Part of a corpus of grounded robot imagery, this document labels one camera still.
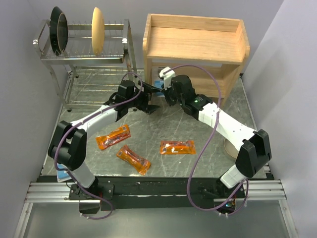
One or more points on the beige wooden plate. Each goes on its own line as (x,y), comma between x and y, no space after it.
(98,31)

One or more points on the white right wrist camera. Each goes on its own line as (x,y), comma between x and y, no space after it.
(167,74)

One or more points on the orange razor pack left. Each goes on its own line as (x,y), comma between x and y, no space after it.
(121,133)

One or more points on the orange razor pack middle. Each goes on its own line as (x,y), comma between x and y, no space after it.
(139,163)

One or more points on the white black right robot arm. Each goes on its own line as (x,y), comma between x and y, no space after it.
(253,146)

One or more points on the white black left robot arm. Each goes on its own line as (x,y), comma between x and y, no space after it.
(69,143)

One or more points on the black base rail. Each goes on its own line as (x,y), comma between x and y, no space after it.
(147,192)

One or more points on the orange razor pack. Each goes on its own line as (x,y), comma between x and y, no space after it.
(139,163)
(121,133)
(177,147)

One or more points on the beige ceramic bowl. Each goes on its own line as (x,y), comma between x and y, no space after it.
(230,149)

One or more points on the metal dish rack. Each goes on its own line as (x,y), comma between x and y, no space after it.
(80,78)

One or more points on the aluminium frame rail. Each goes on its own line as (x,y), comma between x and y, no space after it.
(48,213)

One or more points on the blue razor blister pack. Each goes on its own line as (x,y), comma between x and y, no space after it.
(62,176)
(156,80)

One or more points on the black plate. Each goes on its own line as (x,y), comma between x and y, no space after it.
(58,31)

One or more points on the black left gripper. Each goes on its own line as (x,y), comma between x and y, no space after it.
(148,89)

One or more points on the wooden two-tier shelf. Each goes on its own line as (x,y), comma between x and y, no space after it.
(211,51)

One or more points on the orange razor pack right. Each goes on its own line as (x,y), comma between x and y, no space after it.
(177,147)

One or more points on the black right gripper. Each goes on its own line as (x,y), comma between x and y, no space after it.
(166,92)

